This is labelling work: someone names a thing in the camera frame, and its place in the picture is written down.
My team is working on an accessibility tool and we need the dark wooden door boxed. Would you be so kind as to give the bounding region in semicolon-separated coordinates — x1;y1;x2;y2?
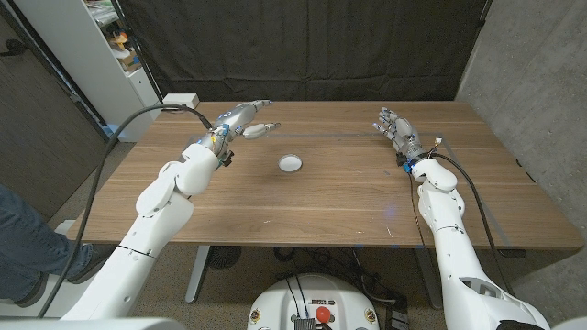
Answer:
0;8;114;221

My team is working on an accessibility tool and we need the small cardboard box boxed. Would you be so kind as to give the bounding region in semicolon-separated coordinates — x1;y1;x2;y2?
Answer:
117;49;142;72

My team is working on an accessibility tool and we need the black door handle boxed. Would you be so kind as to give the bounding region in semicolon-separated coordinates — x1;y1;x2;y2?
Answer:
0;38;28;59

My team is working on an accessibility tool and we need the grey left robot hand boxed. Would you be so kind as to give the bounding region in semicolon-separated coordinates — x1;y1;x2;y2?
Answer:
197;99;282;169

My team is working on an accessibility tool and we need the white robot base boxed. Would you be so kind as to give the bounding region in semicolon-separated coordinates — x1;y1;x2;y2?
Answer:
247;273;381;330

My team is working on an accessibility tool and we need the dark grey shoe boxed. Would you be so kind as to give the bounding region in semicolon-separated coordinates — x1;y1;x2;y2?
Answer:
67;244;116;285
13;273;50;308

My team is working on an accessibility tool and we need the person's leg in blue jeans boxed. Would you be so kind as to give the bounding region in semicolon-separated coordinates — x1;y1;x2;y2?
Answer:
0;182;95;302

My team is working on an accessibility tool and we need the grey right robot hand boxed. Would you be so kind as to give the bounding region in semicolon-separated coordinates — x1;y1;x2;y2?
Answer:
372;107;427;166

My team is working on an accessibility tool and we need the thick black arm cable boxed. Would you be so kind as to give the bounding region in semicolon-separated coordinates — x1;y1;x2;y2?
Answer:
37;103;215;319
430;152;517;298

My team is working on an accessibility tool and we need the white shelf cabinet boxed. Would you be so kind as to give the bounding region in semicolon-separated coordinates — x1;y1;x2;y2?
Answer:
13;0;164;143

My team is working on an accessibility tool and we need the orange toy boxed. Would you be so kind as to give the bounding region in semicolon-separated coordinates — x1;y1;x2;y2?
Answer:
109;31;130;51

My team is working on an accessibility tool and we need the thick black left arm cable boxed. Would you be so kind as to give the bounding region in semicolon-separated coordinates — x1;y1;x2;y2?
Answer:
37;103;215;319

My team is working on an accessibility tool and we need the black backdrop curtain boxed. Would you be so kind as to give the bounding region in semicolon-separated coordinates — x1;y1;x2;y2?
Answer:
117;0;494;103

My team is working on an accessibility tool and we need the white table leg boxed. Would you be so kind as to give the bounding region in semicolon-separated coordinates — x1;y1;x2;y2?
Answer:
415;247;442;311
184;246;211;304

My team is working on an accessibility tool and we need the black curtain stand pole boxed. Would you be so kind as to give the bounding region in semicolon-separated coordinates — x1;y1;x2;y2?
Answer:
111;0;165;109

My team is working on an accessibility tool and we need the black power adapter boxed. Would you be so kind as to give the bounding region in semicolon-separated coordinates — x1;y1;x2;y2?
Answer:
384;295;409;330

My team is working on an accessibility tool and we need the black round floor fan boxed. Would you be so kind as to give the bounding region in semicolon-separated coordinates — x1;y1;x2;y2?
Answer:
205;246;243;270

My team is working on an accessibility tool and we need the white power strip box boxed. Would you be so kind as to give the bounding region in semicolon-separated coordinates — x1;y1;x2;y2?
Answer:
162;93;200;110

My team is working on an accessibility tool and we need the white round jar lid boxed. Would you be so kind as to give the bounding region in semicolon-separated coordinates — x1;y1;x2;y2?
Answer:
278;154;304;173

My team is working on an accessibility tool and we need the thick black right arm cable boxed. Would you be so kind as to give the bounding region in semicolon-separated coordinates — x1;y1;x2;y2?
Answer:
430;152;517;298

